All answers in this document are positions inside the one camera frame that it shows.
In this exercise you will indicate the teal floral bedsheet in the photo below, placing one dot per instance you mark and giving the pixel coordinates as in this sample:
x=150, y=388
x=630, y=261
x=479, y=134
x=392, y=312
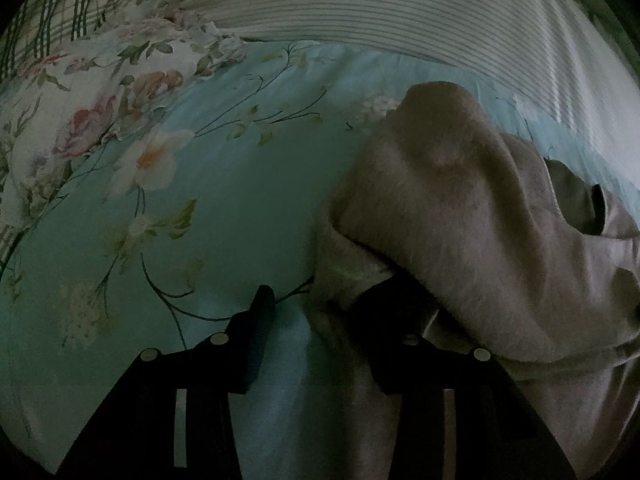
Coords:
x=240, y=200

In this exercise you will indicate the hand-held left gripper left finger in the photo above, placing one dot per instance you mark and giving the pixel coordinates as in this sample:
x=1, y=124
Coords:
x=254, y=342

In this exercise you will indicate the beige fleece garment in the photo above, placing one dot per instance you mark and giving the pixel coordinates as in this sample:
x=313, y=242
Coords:
x=450, y=210

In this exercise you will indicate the white floral pillow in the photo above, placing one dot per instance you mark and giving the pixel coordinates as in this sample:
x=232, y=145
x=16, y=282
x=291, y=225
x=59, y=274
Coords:
x=100, y=110

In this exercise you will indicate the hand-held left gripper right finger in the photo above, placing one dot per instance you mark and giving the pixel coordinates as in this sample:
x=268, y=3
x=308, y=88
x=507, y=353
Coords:
x=395, y=362

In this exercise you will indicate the green plaid blanket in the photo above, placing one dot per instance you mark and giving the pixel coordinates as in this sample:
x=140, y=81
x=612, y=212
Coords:
x=65, y=5

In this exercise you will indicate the white striped pillow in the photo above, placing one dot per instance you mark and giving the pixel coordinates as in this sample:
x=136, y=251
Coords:
x=375, y=5

